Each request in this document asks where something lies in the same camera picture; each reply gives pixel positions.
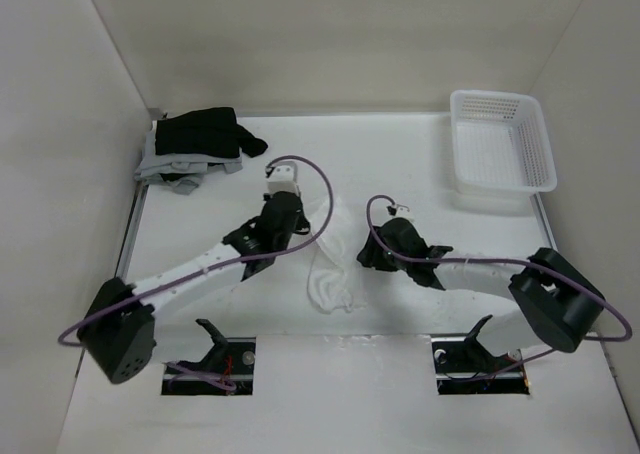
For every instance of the aluminium table rail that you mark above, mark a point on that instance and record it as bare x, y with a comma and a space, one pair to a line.
131, 230
543, 222

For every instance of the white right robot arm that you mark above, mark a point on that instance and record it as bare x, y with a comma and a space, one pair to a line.
549, 311

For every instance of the white tank top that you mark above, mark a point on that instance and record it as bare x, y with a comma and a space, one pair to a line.
335, 278

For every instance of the aluminium right table rail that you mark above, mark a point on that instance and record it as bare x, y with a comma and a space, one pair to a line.
543, 222

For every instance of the aluminium left table rail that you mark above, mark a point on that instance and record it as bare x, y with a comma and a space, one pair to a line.
131, 230

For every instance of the white plastic mesh basket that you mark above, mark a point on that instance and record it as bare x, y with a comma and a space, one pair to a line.
500, 144

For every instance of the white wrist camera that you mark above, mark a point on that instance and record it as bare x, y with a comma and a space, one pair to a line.
400, 211
282, 177

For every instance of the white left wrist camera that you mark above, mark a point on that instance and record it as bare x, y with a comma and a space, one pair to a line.
282, 177

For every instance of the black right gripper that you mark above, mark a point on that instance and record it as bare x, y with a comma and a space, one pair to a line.
368, 256

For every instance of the grey folded tank top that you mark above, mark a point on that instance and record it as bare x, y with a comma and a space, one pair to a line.
182, 173

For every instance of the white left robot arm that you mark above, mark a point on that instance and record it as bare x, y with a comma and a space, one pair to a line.
118, 329

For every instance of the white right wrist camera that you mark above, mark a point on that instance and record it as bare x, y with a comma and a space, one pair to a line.
400, 211

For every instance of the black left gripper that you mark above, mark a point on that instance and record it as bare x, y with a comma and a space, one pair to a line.
301, 222

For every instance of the black folded tank top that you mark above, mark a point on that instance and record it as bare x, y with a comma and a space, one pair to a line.
214, 132

